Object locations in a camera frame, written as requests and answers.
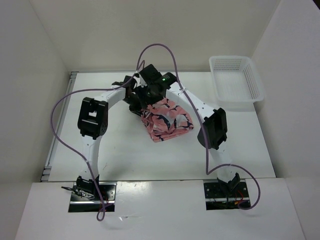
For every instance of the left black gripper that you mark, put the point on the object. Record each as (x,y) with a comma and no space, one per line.
(136,109)

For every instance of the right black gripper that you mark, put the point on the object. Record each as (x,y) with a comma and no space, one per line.
(141,91)

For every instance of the pink shark print shorts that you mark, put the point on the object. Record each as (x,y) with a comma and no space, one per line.
(166,120)

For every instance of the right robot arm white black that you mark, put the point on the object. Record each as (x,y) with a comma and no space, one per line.
(212,135)

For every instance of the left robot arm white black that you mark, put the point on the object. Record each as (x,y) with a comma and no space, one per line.
(93,123)

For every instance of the white plastic basket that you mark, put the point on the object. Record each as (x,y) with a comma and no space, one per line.
(236,81)

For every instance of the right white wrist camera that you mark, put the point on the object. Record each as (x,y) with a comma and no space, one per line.
(142,82)

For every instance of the aluminium table edge rail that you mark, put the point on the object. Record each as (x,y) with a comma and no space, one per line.
(54,144)

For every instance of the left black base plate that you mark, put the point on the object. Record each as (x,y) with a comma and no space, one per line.
(108,192)

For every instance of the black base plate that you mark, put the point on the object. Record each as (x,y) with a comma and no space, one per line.
(108,192)
(213,192)

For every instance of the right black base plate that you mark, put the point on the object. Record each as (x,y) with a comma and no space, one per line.
(213,192)

